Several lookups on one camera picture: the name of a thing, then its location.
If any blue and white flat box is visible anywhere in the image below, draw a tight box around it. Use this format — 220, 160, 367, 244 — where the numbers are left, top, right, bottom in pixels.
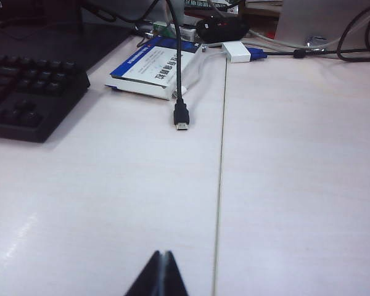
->
104, 35, 204, 101

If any wooden shelf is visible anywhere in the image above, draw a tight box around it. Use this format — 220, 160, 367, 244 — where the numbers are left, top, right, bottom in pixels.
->
245, 0, 283, 39

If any black keyboard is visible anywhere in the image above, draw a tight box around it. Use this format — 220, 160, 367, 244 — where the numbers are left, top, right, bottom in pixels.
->
0, 54, 91, 144

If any metal partition foot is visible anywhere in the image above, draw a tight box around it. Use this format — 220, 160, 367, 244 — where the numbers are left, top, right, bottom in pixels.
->
306, 35, 327, 47

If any small white box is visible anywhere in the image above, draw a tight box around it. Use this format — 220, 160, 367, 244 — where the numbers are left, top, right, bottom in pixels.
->
177, 24, 202, 43

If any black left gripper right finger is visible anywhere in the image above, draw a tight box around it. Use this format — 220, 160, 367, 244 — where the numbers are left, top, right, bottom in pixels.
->
162, 251, 189, 296

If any blue plug VGA cable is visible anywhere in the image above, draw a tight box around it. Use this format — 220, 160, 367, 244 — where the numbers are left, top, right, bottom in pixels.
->
248, 47, 370, 62

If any white video adapter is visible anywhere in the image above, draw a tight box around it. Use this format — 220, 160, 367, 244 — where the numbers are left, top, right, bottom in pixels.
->
171, 42, 253, 100

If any small green box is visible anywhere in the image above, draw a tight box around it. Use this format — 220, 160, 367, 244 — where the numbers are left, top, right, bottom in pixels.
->
153, 20, 171, 38

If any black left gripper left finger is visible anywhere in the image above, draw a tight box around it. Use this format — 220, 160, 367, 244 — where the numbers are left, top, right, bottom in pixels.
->
125, 250, 165, 296

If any black HDMI cable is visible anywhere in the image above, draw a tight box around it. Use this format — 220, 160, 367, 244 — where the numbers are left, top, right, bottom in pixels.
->
165, 0, 191, 133

